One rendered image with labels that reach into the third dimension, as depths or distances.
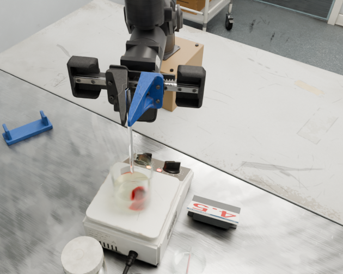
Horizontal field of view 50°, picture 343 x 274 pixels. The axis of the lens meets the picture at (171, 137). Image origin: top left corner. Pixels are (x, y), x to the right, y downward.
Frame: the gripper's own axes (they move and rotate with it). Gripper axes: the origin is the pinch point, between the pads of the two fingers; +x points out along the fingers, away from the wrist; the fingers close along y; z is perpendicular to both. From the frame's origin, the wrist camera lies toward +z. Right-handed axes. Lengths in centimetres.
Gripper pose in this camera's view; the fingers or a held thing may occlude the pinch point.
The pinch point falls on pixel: (130, 105)
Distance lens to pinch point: 47.8
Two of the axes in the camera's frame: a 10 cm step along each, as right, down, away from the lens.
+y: -9.9, -0.9, 0.4
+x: -0.9, 7.0, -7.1
